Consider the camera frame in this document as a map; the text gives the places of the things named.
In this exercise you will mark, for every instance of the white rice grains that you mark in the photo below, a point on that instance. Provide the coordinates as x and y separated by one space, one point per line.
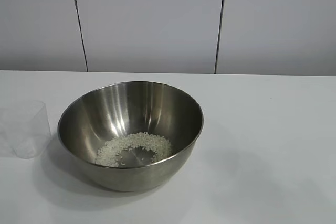
113 148

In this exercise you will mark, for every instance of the stainless steel mixing bowl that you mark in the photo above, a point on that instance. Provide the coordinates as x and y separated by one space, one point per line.
131 176

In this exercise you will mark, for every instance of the clear plastic measuring cup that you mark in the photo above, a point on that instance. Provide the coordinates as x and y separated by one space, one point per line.
29 129

